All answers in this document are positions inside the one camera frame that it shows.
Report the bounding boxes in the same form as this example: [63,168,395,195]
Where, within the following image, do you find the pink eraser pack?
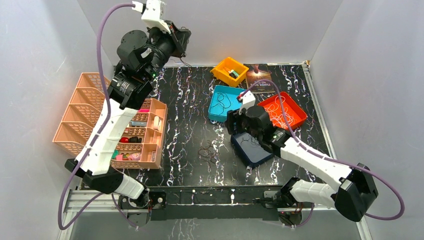
[115,152,141,161]

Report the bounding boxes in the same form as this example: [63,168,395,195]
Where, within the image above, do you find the green eraser block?
[111,150,120,160]

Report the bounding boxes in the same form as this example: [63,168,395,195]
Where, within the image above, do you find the yellow plastic bin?
[210,57,249,87]

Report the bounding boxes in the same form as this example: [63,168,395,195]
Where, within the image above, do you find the orange square tray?
[257,91,308,130]

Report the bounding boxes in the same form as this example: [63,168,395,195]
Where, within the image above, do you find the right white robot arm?
[224,105,379,222]

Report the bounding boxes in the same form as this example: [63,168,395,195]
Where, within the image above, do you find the black thin cable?
[240,135,263,148]

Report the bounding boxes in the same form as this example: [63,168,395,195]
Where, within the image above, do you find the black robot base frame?
[117,185,311,227]

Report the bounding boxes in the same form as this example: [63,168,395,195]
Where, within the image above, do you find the brown cable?
[210,92,233,115]

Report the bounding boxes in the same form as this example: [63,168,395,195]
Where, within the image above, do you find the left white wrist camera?
[131,0,171,34]

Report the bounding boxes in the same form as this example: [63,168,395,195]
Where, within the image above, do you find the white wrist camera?
[237,90,256,115]
[131,0,171,34]

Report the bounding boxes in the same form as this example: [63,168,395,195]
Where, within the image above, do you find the red round object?
[119,137,130,144]

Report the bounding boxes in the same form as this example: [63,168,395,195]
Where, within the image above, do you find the navy square tray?
[230,132,274,169]

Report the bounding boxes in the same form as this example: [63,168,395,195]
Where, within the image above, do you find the white cable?
[264,96,292,120]
[268,100,301,130]

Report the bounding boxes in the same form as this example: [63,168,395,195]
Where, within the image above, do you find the cable bundle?
[170,56,221,165]

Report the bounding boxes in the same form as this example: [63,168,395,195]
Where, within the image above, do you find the cyan square tray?
[208,85,245,123]

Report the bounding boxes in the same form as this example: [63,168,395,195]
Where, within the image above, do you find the dark paperback book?
[245,64,275,94]

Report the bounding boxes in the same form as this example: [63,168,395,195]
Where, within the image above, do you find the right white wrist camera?
[237,90,256,115]

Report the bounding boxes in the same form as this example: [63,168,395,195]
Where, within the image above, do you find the peach compartment organizer tray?
[110,98,168,170]

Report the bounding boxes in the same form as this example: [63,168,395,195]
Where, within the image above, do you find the peach mesh file rack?
[52,72,105,157]

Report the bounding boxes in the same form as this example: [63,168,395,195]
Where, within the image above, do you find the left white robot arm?
[64,20,192,208]

